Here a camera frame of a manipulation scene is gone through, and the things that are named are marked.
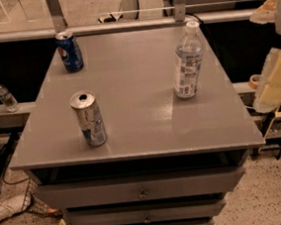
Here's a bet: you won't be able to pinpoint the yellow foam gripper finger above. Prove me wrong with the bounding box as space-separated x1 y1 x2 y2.
253 48 281 113
249 0 278 25

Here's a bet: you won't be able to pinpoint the clear plastic water bottle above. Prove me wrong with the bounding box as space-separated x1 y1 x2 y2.
174 21 204 99

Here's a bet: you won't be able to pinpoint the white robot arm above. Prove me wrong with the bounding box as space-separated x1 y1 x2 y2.
249 0 281 113

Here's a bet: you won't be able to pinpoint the small clear water bottle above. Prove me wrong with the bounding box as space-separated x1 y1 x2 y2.
0 83 20 112

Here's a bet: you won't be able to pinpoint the roll of masking tape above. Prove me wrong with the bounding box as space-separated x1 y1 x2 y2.
248 74 262 89

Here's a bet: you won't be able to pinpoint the grey drawer cabinet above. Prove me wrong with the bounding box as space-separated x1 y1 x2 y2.
10 28 263 225

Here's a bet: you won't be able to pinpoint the silver blue drink can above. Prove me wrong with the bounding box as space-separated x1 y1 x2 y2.
70 91 107 147

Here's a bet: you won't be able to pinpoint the blue Pepsi can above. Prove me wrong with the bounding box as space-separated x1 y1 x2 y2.
54 31 84 72

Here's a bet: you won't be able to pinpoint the middle grey drawer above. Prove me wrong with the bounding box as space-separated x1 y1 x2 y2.
68 197 226 225

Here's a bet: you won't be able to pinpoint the top grey drawer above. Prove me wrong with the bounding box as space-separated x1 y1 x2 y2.
36 167 244 209

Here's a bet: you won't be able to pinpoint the white crumpled cloth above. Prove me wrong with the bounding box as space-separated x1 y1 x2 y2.
0 194 32 223

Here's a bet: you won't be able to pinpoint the black tripod leg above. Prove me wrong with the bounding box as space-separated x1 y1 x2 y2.
0 133 20 179

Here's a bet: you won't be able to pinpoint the wire mesh basket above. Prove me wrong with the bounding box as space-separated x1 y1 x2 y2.
23 179 63 217

